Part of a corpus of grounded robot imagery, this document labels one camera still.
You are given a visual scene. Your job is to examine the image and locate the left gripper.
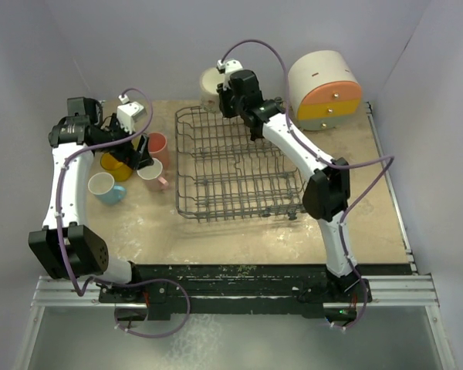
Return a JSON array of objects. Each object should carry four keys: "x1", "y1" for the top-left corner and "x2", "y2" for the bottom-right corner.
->
[{"x1": 96, "y1": 114, "x2": 154, "y2": 170}]

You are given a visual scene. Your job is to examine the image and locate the pink faceted mug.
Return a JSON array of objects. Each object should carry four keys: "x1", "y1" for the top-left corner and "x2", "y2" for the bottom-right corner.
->
[{"x1": 137, "y1": 159, "x2": 169, "y2": 191}]

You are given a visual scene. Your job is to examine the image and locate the pink tumbler cup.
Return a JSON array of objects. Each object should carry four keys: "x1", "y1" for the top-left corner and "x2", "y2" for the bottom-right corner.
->
[{"x1": 148, "y1": 133, "x2": 170, "y2": 170}]

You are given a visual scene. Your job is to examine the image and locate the yellow mug black handle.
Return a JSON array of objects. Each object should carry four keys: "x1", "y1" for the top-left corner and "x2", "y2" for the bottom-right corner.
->
[{"x1": 100, "y1": 153, "x2": 133, "y2": 182}]

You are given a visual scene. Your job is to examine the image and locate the white floral mug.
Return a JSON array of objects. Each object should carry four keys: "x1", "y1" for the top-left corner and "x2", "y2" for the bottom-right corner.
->
[{"x1": 199, "y1": 67, "x2": 225, "y2": 113}]

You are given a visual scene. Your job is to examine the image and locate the light blue mug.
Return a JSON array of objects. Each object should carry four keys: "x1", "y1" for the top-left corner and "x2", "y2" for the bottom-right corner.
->
[{"x1": 88, "y1": 172, "x2": 127, "y2": 206}]

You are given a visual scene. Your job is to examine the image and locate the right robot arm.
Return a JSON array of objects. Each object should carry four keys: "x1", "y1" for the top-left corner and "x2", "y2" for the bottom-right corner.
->
[{"x1": 217, "y1": 66, "x2": 368, "y2": 301}]

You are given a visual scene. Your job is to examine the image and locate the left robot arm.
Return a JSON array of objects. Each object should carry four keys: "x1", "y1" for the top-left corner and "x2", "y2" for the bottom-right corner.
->
[{"x1": 28, "y1": 92, "x2": 156, "y2": 302}]

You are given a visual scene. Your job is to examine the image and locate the round drawer cabinet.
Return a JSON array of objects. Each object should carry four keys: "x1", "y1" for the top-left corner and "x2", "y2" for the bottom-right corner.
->
[{"x1": 288, "y1": 50, "x2": 363, "y2": 131}]

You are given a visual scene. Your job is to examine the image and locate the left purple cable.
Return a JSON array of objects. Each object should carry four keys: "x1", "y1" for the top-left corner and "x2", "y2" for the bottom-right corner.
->
[{"x1": 56, "y1": 87, "x2": 192, "y2": 339}]

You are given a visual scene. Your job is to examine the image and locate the purple cable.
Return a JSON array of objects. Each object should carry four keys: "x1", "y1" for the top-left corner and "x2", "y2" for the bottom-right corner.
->
[
  {"x1": 56, "y1": 87, "x2": 192, "y2": 339},
  {"x1": 219, "y1": 39, "x2": 395, "y2": 331}
]

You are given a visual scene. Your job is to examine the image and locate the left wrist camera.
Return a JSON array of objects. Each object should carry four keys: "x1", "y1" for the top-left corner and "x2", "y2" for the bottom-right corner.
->
[{"x1": 117, "y1": 95, "x2": 146, "y2": 133}]

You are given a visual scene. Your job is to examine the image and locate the grey wire dish rack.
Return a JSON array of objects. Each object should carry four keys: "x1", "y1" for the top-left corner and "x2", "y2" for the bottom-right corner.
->
[{"x1": 174, "y1": 106, "x2": 305, "y2": 222}]

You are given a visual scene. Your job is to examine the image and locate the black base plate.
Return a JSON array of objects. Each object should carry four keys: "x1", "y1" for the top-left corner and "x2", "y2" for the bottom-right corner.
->
[{"x1": 100, "y1": 264, "x2": 372, "y2": 322}]

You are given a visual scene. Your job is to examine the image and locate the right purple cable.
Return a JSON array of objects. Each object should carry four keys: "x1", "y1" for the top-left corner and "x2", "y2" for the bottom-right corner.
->
[{"x1": 219, "y1": 39, "x2": 395, "y2": 331}]

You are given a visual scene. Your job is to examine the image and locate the aluminium frame rail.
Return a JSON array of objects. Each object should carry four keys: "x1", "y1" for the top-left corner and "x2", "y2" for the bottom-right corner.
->
[{"x1": 32, "y1": 101, "x2": 456, "y2": 369}]

